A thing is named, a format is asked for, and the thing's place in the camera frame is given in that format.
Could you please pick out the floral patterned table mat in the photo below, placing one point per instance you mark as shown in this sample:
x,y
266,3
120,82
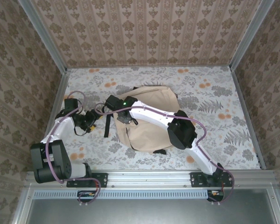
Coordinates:
x,y
212,140

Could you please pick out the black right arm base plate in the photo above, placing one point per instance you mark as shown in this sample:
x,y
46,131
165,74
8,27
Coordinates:
x,y
196,179

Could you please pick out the aluminium side rail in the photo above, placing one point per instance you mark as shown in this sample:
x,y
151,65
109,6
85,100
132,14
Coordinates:
x,y
243,105
53,116

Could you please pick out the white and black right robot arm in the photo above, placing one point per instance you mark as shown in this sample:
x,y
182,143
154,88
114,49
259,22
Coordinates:
x,y
182,130

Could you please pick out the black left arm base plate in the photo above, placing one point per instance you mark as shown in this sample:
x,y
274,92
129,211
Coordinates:
x,y
100,179

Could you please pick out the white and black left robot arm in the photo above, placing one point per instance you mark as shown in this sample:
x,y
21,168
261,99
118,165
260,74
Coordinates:
x,y
49,163

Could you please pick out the thin aluminium wall rail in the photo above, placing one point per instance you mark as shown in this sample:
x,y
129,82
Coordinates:
x,y
130,67

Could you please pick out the aluminium frame post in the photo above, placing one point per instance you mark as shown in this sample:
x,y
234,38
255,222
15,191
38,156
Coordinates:
x,y
249,35
45,37

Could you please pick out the grey metal sheet panel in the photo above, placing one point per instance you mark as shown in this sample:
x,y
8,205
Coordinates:
x,y
142,212

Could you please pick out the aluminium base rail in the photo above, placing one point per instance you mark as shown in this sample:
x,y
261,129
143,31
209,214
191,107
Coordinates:
x,y
149,178

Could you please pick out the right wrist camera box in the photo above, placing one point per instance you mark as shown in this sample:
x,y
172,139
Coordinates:
x,y
124,119

